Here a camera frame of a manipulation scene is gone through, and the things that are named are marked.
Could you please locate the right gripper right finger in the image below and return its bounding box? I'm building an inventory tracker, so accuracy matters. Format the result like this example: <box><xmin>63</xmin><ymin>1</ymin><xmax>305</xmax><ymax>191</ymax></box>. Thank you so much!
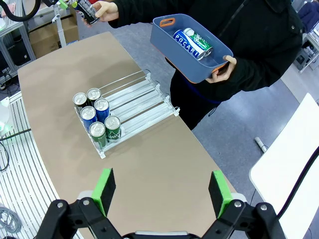
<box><xmin>199</xmin><ymin>170</ymin><xmax>286</xmax><ymax>239</ymax></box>

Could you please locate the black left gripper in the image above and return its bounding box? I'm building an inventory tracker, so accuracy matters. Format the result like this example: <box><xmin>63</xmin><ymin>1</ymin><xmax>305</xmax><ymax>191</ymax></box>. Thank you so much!
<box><xmin>43</xmin><ymin>0</ymin><xmax>78</xmax><ymax>8</ymax></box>

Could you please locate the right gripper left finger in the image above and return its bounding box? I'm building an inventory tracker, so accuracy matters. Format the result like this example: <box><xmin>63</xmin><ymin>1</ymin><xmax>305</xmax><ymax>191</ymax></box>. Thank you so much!
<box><xmin>34</xmin><ymin>168</ymin><xmax>123</xmax><ymax>239</ymax></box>

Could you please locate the black Pepsi can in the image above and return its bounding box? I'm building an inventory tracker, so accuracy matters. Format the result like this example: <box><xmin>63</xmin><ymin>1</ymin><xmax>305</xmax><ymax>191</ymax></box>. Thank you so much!
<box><xmin>76</xmin><ymin>0</ymin><xmax>100</xmax><ymax>25</ymax></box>
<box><xmin>72</xmin><ymin>92</ymin><xmax>88</xmax><ymax>112</ymax></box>
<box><xmin>86</xmin><ymin>88</ymin><xmax>102</xmax><ymax>107</ymax></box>

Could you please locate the blue bin with orange trim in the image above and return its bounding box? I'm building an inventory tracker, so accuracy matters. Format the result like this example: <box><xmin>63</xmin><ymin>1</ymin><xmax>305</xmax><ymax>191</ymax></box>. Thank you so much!
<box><xmin>150</xmin><ymin>13</ymin><xmax>234</xmax><ymax>84</ymax></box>

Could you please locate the blue Pocari Sweat can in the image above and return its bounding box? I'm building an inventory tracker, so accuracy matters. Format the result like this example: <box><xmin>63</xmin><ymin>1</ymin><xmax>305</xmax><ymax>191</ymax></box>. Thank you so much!
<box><xmin>172</xmin><ymin>29</ymin><xmax>205</xmax><ymax>60</ymax></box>
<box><xmin>80</xmin><ymin>106</ymin><xmax>97</xmax><ymax>130</ymax></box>
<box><xmin>94</xmin><ymin>98</ymin><xmax>110</xmax><ymax>124</ymax></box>

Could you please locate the green Chilsung cider can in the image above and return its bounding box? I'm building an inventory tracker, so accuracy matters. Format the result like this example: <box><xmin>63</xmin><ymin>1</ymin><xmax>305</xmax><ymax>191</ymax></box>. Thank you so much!
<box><xmin>104</xmin><ymin>116</ymin><xmax>122</xmax><ymax>142</ymax></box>
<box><xmin>89</xmin><ymin>121</ymin><xmax>108</xmax><ymax>148</ymax></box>
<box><xmin>183</xmin><ymin>27</ymin><xmax>214</xmax><ymax>60</ymax></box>

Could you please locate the person's left forearm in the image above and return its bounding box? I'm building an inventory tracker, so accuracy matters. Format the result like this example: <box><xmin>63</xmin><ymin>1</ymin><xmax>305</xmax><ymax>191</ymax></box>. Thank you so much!
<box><xmin>230</xmin><ymin>37</ymin><xmax>305</xmax><ymax>92</ymax></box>

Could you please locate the person's right forearm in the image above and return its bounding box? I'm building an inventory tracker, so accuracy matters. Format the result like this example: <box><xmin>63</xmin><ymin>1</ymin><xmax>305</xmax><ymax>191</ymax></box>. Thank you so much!
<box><xmin>107</xmin><ymin>0</ymin><xmax>165</xmax><ymax>28</ymax></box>

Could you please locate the person's right hand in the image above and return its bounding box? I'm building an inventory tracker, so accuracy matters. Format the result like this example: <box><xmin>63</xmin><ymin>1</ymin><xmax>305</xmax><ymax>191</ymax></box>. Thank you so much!
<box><xmin>82</xmin><ymin>0</ymin><xmax>120</xmax><ymax>27</ymax></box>

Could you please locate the person's left hand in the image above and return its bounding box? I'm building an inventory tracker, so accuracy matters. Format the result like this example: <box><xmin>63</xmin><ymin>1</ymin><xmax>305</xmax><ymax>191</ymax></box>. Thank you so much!
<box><xmin>205</xmin><ymin>55</ymin><xmax>237</xmax><ymax>84</ymax></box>

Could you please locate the grey metal stand pole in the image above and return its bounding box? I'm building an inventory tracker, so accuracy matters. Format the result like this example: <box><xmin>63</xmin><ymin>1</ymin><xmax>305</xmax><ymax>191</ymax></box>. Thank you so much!
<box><xmin>51</xmin><ymin>6</ymin><xmax>67</xmax><ymax>48</ymax></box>

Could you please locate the large brown cardboard box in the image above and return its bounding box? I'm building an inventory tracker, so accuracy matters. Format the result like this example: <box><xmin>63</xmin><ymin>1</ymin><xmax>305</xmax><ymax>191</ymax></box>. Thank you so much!
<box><xmin>28</xmin><ymin>13</ymin><xmax>81</xmax><ymax>60</ymax></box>

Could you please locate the small white floor object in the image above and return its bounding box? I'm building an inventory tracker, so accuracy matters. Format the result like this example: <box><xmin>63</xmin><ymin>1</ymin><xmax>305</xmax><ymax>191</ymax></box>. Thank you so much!
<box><xmin>254</xmin><ymin>136</ymin><xmax>269</xmax><ymax>153</ymax></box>

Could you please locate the black computer case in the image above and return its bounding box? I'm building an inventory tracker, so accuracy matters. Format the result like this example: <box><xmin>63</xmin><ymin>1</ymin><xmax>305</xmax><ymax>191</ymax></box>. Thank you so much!
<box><xmin>8</xmin><ymin>36</ymin><xmax>32</xmax><ymax>67</ymax></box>

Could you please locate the white slatted platform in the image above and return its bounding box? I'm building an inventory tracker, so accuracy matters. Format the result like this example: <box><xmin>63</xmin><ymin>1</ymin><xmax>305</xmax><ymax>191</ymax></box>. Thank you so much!
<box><xmin>0</xmin><ymin>92</ymin><xmax>84</xmax><ymax>239</ymax></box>

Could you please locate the person in black jacket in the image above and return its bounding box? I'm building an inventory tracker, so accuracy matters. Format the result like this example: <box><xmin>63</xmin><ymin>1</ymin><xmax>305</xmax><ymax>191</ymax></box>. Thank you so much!
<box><xmin>108</xmin><ymin>0</ymin><xmax>306</xmax><ymax>130</ymax></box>

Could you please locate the left arm black cable sleeve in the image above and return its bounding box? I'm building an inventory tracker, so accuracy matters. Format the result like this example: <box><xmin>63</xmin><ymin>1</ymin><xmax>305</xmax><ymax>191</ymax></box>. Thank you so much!
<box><xmin>0</xmin><ymin>0</ymin><xmax>42</xmax><ymax>22</ymax></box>

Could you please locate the thick black cable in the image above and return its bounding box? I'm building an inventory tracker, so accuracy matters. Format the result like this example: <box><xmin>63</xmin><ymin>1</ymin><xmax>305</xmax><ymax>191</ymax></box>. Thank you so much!
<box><xmin>276</xmin><ymin>149</ymin><xmax>319</xmax><ymax>220</ymax></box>

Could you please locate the white wire can dispenser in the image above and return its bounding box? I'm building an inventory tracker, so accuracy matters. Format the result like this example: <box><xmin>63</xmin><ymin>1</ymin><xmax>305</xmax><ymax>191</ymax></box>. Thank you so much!
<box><xmin>73</xmin><ymin>69</ymin><xmax>180</xmax><ymax>160</ymax></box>

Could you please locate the grey cable coil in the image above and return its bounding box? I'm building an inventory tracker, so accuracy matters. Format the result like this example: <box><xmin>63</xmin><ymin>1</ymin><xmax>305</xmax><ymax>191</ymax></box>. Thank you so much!
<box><xmin>0</xmin><ymin>203</ymin><xmax>23</xmax><ymax>235</ymax></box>

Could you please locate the thin black floor cable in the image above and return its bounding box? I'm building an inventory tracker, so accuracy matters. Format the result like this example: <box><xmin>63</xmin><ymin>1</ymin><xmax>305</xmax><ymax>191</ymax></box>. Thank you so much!
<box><xmin>0</xmin><ymin>128</ymin><xmax>32</xmax><ymax>173</ymax></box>

